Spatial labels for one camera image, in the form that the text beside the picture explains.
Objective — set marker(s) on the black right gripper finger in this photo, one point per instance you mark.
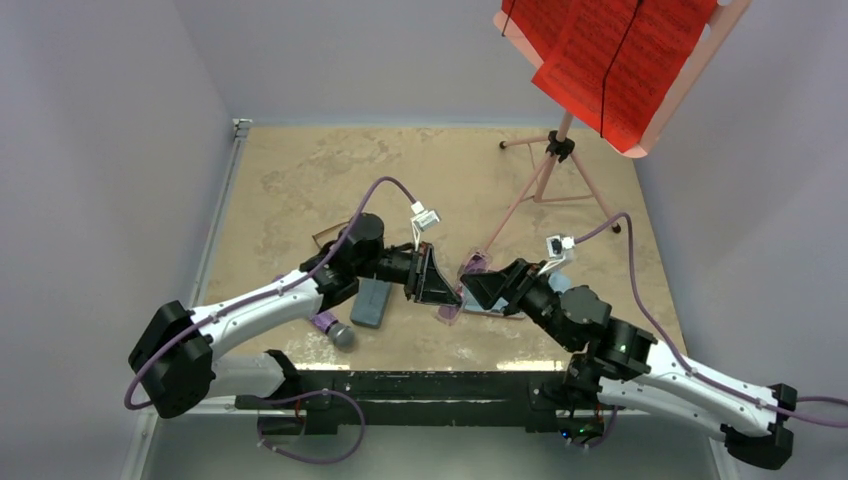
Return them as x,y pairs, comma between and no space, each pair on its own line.
487,287
517,268

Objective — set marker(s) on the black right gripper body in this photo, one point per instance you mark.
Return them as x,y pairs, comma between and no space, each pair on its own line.
522,285

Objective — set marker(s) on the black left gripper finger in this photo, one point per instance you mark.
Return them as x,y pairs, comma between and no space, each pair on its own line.
433,289
437,262

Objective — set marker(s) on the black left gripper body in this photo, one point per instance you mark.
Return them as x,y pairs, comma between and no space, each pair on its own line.
417,264

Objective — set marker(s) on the pink transparent sunglasses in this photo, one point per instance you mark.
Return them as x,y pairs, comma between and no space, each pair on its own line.
476,261

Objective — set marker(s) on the grey glasses case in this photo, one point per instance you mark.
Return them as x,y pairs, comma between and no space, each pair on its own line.
370,303

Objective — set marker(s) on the light blue cloth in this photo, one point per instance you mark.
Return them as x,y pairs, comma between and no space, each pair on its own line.
559,282
501,307

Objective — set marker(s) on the pink glasses case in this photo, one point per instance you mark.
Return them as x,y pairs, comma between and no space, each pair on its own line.
475,308

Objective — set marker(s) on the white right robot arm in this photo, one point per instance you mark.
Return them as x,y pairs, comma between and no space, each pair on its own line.
615,363

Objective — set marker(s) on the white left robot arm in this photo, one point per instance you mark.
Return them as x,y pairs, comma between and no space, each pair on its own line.
180,358

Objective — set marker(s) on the crumpled light blue cloth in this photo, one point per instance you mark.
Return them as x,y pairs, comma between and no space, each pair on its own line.
559,282

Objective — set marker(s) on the pink music stand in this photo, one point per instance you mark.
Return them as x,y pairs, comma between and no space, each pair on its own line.
560,142

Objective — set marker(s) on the red sheet music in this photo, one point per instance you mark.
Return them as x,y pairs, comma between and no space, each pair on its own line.
610,63

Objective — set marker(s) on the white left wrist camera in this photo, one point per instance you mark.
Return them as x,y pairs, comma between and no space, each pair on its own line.
421,220

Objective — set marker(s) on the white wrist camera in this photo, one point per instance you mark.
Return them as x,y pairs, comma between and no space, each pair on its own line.
421,220
561,252

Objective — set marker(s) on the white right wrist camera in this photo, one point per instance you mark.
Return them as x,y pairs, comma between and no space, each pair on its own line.
561,252

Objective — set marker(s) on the brown frame glasses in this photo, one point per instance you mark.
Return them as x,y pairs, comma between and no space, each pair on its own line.
328,234

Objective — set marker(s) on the aluminium frame rail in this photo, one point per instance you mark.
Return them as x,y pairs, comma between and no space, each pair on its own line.
147,418

